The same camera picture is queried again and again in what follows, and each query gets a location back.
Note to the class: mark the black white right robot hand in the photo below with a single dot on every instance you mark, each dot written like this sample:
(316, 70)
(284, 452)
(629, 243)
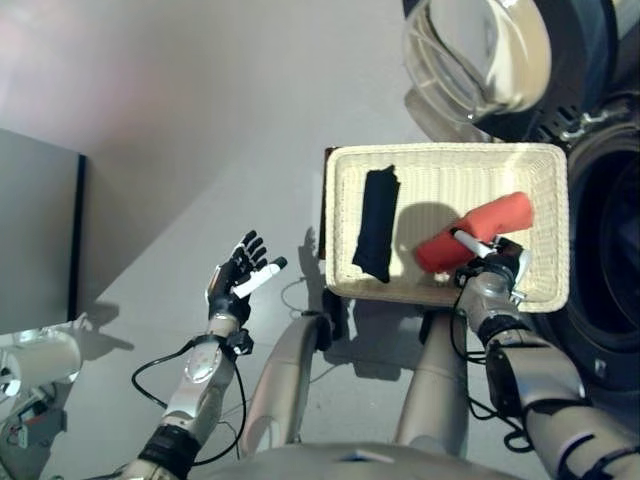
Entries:
(507, 255)

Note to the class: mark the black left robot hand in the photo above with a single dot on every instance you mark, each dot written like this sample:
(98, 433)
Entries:
(232, 280)

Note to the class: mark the red cloth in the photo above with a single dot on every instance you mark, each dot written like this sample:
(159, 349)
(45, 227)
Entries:
(500, 215)

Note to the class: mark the black cloth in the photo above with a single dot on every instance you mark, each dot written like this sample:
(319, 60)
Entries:
(377, 220)

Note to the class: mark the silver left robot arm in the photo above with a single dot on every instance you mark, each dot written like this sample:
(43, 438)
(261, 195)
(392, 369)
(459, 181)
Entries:
(200, 380)

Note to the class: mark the grey front-load washing machine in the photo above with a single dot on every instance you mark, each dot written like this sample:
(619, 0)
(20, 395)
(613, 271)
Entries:
(600, 280)

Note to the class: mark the white rounded machine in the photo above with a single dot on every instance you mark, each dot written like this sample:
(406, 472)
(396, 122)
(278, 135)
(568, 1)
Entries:
(40, 357)

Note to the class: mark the white wicker basket tray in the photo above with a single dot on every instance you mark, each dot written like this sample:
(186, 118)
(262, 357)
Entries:
(435, 170)

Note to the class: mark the silver left robot leg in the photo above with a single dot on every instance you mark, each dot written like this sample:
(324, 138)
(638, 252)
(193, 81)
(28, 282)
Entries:
(285, 380)

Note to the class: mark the silver robot leg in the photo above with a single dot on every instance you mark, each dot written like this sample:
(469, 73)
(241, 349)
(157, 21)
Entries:
(435, 380)
(285, 380)

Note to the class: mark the dark brown stool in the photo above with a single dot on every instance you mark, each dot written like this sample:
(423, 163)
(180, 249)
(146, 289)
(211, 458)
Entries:
(322, 200)

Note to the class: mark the silver right robot leg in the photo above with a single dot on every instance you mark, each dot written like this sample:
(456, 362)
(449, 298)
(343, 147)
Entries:
(435, 380)

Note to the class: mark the round glass washer door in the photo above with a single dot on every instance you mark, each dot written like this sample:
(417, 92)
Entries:
(500, 65)

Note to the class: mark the grey panel with blue edge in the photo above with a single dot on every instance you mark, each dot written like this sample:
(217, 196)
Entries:
(35, 230)

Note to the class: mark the silver robot torso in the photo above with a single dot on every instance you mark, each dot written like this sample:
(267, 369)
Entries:
(325, 465)

